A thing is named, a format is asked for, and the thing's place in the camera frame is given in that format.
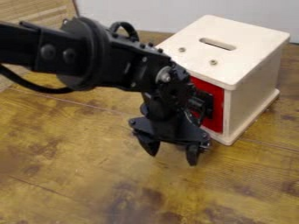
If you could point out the red drawer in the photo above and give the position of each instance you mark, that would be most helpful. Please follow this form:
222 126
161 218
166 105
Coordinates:
213 121

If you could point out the white wooden drawer cabinet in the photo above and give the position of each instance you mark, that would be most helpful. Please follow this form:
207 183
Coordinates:
233 59

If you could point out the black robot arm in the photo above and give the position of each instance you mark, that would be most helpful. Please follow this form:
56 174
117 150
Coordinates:
85 56

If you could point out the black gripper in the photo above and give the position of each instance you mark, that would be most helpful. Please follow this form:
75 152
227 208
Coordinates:
165 124

